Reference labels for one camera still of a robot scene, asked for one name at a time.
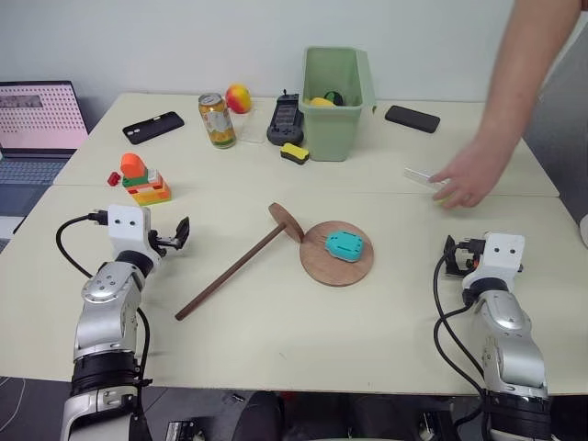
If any orange juice can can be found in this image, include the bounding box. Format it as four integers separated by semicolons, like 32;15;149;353
198;92;238;150

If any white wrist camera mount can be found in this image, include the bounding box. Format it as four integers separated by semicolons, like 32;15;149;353
471;232;526;282
107;205;152;253

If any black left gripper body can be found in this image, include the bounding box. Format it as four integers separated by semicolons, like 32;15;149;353
147;229;181;256

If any black smartphone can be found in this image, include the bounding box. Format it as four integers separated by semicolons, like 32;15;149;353
121;110;187;146

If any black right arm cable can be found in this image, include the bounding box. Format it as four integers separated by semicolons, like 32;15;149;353
433;254;491;405

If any green plastic bin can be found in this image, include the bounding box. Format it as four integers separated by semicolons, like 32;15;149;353
299;45;379;164

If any plain black phone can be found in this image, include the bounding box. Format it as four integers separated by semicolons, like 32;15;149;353
384;104;442;135

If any yellow black sponge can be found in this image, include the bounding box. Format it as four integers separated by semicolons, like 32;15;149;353
278;141;311;166

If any red yellow apple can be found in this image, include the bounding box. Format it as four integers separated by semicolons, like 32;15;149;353
224;83;253;115

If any round wooden board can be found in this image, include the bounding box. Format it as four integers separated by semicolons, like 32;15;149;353
299;220;376;288

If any teal plastic toy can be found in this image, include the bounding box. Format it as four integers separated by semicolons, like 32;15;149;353
323;230;366;265

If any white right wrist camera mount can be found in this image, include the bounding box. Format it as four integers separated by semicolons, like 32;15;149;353
471;232;526;282

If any clear glass cup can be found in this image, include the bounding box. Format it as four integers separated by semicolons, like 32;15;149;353
235;109;270;146

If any clear plastic piece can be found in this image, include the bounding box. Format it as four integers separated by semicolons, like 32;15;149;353
403;166;454;197

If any colourful building block stack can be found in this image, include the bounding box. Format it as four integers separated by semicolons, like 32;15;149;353
120;168;173;207

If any orange toy piece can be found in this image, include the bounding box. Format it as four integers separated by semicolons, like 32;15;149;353
119;152;149;180

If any dark rounded shape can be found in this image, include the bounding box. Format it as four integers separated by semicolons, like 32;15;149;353
227;390;287;441

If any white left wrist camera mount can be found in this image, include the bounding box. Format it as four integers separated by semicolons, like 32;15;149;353
107;205;152;253

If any black handheld device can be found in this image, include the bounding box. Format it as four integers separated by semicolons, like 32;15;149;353
266;88;306;147

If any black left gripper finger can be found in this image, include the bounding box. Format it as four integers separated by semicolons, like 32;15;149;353
175;216;191;251

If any brown wooden stick with disc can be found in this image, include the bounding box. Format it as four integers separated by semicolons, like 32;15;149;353
175;201;306;322

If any grey laptop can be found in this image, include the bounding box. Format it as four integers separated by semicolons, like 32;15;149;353
0;81;90;254

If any person's bare hand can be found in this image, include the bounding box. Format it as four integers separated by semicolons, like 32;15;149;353
430;137;504;210

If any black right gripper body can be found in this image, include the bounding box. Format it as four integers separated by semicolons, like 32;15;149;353
452;236;484;275

